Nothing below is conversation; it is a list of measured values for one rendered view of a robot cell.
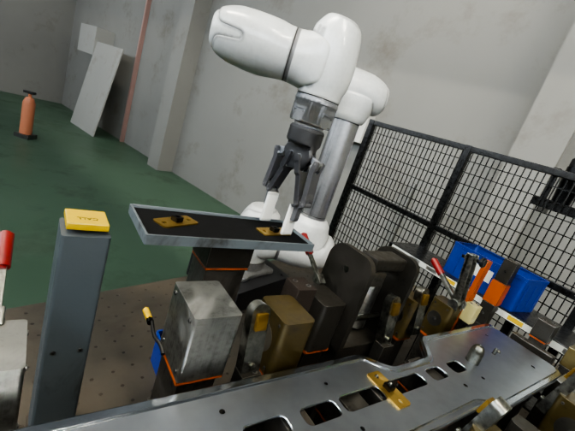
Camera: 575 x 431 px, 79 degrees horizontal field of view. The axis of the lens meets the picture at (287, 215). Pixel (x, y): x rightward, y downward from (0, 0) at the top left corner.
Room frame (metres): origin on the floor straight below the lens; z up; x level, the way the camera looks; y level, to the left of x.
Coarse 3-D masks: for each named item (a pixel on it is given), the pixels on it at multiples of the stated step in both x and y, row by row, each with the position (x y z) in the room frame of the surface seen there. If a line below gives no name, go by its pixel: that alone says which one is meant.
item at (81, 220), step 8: (64, 216) 0.51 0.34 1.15; (72, 216) 0.50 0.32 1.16; (80, 216) 0.51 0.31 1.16; (88, 216) 0.52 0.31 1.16; (96, 216) 0.53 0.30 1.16; (104, 216) 0.54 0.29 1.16; (72, 224) 0.48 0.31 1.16; (80, 224) 0.49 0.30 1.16; (88, 224) 0.50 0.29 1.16; (96, 224) 0.51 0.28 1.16; (104, 224) 0.51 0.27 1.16
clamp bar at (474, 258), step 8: (464, 256) 1.00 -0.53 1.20; (472, 256) 0.97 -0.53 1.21; (464, 264) 0.98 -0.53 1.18; (472, 264) 0.99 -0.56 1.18; (480, 264) 0.95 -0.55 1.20; (464, 272) 0.97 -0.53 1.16; (472, 272) 0.98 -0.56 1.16; (464, 280) 0.96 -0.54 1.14; (456, 288) 0.97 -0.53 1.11; (464, 288) 0.96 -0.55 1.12; (456, 296) 0.96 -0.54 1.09; (464, 296) 0.98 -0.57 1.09
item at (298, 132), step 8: (296, 128) 0.72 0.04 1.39; (304, 128) 0.72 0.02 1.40; (288, 136) 0.74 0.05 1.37; (296, 136) 0.72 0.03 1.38; (304, 136) 0.72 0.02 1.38; (312, 136) 0.72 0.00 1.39; (320, 136) 0.73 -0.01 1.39; (288, 144) 0.77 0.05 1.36; (296, 144) 0.75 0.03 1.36; (304, 144) 0.72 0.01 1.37; (312, 144) 0.72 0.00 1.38; (320, 144) 0.74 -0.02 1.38; (296, 152) 0.75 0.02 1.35; (304, 152) 0.73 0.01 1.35; (312, 152) 0.73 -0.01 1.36; (304, 160) 0.73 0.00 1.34; (304, 168) 0.74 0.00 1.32
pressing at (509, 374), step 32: (448, 352) 0.79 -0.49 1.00; (512, 352) 0.91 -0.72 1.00; (224, 384) 0.45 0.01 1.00; (256, 384) 0.47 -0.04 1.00; (288, 384) 0.50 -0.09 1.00; (320, 384) 0.52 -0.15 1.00; (352, 384) 0.55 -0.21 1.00; (448, 384) 0.65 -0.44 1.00; (480, 384) 0.69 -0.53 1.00; (512, 384) 0.74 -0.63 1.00; (544, 384) 0.80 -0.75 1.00; (96, 416) 0.33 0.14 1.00; (128, 416) 0.35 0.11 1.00; (160, 416) 0.36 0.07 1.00; (192, 416) 0.38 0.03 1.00; (224, 416) 0.39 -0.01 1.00; (256, 416) 0.41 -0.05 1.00; (288, 416) 0.43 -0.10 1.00; (352, 416) 0.47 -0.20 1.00; (384, 416) 0.50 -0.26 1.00; (416, 416) 0.52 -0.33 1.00; (448, 416) 0.56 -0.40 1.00
